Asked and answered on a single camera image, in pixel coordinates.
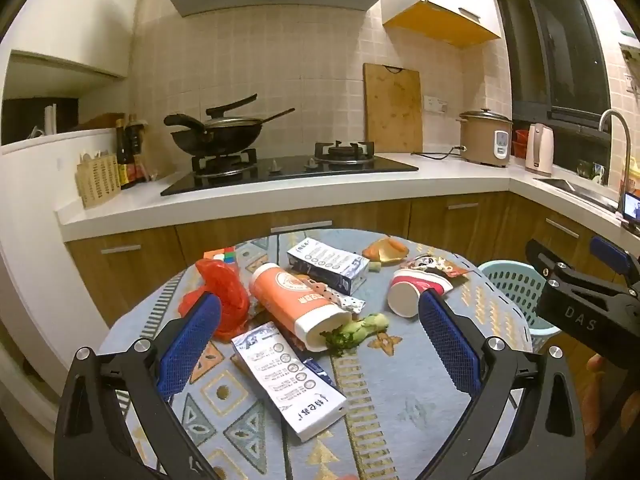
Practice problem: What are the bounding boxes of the light blue plastic basket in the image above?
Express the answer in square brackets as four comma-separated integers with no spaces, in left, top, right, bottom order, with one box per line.
[472,260,562,353]

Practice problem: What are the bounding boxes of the white electric kettle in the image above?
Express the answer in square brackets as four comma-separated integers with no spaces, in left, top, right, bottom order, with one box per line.
[524,123,555,177]

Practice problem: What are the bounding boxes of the woven utensil holder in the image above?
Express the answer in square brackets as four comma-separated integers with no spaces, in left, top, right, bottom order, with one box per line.
[76,152,122,210]

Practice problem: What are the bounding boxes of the green bok choy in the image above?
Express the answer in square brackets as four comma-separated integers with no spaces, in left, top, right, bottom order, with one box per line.
[320,312,390,356]

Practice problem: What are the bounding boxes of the white corner wall cabinet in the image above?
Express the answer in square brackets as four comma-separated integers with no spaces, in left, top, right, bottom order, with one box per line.
[2,50,132,103]

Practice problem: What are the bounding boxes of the red plastic bag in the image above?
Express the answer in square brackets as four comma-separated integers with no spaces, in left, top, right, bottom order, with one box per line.
[179,258,251,338]

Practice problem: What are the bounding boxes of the dark sauce bottle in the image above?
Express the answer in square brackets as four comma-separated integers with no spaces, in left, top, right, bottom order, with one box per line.
[125,115,148,186]
[116,119,133,191]

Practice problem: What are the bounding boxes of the orange peel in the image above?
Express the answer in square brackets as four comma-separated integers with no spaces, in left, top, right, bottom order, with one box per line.
[361,237,410,267]

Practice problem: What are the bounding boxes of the person's right hand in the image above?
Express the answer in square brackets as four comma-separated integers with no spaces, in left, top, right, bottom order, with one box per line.
[585,353,608,441]

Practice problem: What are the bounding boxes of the black power cord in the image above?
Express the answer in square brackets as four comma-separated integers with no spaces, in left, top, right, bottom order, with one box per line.
[410,146,468,160]

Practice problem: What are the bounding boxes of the small lit screen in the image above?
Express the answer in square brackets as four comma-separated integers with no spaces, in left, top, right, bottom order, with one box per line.
[618,191,640,223]

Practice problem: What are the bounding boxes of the steel faucet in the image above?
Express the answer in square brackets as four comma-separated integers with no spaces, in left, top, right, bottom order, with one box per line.
[598,109,633,211]

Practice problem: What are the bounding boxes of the black glass gas stove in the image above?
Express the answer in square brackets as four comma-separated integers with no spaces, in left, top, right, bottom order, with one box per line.
[160,141,420,197]

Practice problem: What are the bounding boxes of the black wok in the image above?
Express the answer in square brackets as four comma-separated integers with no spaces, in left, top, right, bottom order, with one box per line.
[164,114,264,157]

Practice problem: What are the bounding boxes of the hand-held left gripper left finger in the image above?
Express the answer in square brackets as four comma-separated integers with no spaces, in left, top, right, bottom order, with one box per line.
[54,292,223,480]

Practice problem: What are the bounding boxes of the beige rice cooker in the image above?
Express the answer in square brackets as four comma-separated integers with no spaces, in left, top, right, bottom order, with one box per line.
[457,108,515,168]

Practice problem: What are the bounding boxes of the blue patterned tablecloth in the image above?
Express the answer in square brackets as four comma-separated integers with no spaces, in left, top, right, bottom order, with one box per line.
[97,229,533,480]

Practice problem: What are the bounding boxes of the wooden cutting board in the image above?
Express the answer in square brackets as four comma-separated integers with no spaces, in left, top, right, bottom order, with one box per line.
[363,63,423,154]

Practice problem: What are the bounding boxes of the red white paper cup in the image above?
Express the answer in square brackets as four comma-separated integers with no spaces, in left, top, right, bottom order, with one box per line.
[387,268,453,318]

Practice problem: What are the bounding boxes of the white blue milk carton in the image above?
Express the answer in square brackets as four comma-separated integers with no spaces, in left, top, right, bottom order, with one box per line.
[231,322,348,443]
[286,239,371,295]

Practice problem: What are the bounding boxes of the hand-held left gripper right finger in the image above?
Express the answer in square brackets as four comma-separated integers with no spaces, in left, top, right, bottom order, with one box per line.
[418,290,587,480]

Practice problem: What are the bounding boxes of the colourful puzzle cube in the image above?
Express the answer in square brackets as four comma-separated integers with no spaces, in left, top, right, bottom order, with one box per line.
[202,246,237,267]

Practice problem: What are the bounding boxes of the wooden base cabinets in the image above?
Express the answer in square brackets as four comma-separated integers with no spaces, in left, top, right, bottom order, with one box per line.
[65,192,640,331]

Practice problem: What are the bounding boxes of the red orange snack bag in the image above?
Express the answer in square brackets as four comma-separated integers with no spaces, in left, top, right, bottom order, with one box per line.
[397,254,471,281]

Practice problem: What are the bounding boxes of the orange white cylinder container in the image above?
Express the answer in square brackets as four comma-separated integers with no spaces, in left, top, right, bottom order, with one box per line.
[248,262,353,352]

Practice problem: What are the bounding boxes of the dark blue wrapper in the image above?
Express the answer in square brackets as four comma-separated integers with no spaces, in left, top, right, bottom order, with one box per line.
[299,357,337,386]

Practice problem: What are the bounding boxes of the steel sink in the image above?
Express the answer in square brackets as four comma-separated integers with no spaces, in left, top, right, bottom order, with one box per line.
[532,176,621,211]

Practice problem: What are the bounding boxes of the black spatula handle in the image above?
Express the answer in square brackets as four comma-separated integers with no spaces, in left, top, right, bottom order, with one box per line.
[259,107,296,125]

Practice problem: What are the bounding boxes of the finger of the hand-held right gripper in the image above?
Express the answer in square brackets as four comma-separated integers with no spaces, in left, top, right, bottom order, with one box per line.
[525,238,571,286]
[589,236,640,283]

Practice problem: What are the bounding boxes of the wok lid black handle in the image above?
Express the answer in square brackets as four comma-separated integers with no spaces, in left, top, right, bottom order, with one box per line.
[204,93,263,129]

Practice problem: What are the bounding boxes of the silver foil packet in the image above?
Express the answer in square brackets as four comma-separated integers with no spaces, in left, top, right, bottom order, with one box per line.
[307,280,366,313]

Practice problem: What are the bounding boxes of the dark window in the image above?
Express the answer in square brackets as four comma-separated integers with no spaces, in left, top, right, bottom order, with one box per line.
[490,0,613,136]

